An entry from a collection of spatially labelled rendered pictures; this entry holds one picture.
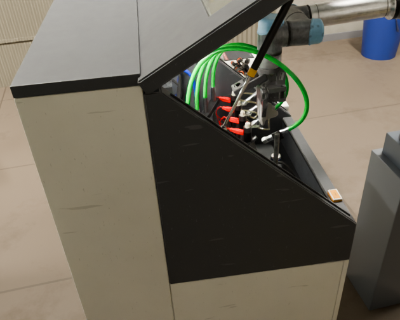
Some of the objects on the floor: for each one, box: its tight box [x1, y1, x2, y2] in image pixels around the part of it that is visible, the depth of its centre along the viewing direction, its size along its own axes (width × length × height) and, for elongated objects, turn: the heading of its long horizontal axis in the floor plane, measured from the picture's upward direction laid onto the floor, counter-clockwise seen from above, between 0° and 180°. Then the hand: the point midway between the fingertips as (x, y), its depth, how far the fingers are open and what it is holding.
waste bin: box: [361, 17, 400, 60], centre depth 453 cm, size 50×46×58 cm
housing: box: [10, 0, 175, 320], centre depth 195 cm, size 140×28×150 cm, turn 12°
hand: (260, 121), depth 149 cm, fingers closed
